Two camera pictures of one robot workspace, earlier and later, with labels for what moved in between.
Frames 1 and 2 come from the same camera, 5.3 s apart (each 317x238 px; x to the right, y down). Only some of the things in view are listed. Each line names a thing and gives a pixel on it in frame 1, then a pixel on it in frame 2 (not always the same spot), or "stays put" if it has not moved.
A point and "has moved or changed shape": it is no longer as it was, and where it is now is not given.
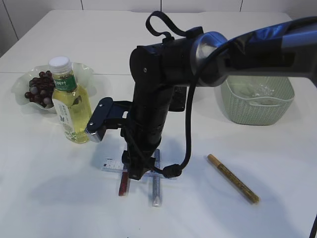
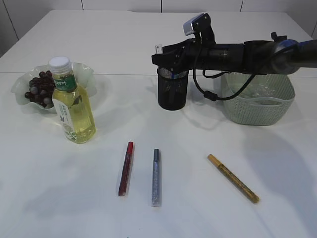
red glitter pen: (123, 187) stays put
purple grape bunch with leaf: (41, 89) stays put
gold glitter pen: (233, 180) stays put
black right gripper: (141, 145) to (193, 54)
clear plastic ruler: (116, 164) has moved or changed shape
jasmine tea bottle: (72, 103) stays put
